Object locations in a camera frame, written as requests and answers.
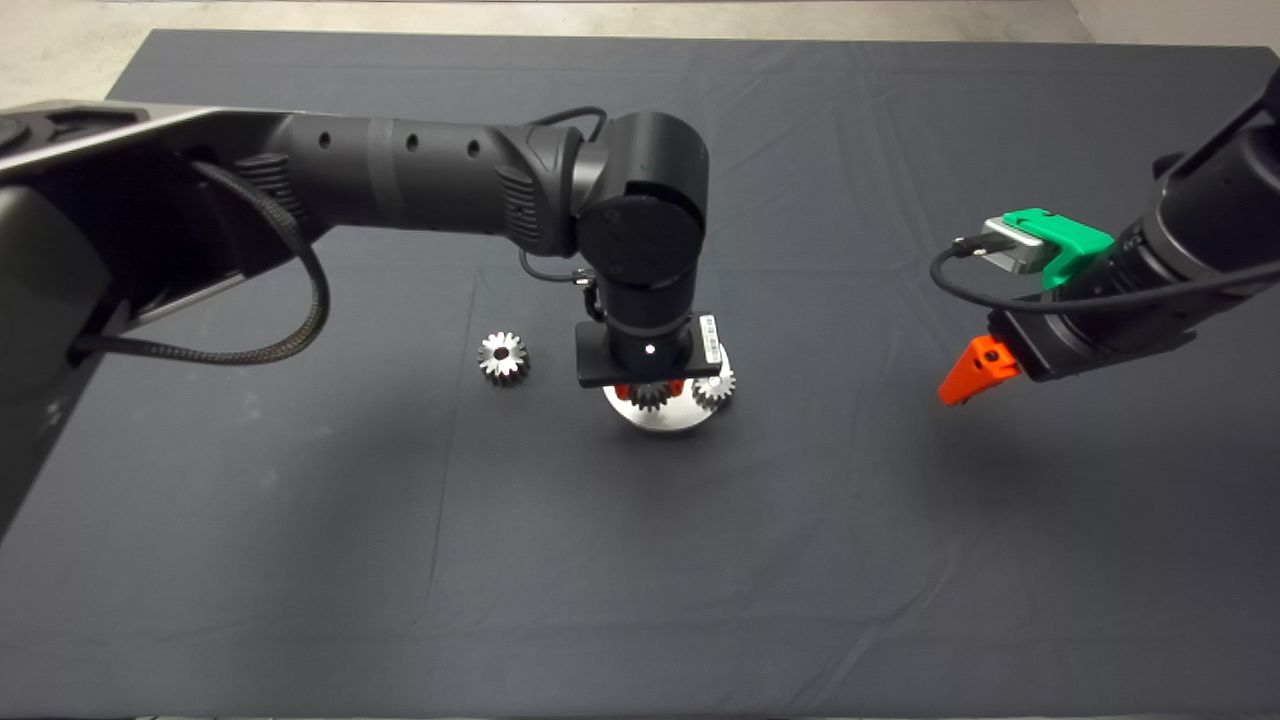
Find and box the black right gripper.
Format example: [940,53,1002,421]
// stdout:
[937,255,1196,407]

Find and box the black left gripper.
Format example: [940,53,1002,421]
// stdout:
[575,312,724,401]

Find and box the larger steel gear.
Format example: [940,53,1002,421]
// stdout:
[477,330,531,386]

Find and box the round metal plate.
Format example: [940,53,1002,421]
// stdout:
[603,342,736,435]

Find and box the dark grey table cloth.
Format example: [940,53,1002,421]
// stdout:
[0,28,1280,719]

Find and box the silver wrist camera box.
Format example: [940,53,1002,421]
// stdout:
[978,220,1051,276]

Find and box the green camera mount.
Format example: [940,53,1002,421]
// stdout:
[1002,207,1114,291]

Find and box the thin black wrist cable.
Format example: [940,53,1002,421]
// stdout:
[518,105,611,323]

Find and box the thick black braided cable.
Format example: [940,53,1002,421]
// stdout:
[68,160,332,366]

